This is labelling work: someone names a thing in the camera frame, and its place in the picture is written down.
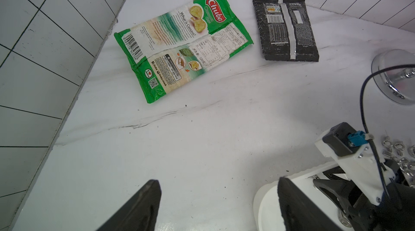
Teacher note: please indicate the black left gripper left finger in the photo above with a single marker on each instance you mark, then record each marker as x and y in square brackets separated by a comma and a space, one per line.
[139, 213]

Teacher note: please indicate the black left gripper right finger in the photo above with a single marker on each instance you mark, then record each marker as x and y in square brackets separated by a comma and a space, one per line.
[299, 212]

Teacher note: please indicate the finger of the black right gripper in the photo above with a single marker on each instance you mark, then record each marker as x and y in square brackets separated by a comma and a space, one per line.
[344, 194]
[335, 173]

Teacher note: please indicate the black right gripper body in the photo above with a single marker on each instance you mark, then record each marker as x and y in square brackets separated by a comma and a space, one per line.
[388, 200]

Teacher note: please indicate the white plastic storage box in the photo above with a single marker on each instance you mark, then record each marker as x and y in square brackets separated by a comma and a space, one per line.
[266, 207]

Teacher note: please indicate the chrome glass holder stand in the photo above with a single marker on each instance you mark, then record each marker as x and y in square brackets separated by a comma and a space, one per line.
[398, 85]

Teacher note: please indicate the black snack packet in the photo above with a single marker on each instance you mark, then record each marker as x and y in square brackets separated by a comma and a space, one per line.
[285, 31]

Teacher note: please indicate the green chips bag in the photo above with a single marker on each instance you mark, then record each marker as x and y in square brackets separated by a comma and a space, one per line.
[175, 48]

